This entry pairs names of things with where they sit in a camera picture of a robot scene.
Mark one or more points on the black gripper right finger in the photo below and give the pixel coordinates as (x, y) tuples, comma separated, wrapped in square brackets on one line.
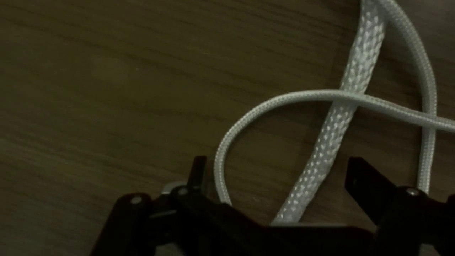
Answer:
[(393, 218)]

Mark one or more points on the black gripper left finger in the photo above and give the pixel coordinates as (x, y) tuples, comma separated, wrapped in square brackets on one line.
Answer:
[(143, 228)]

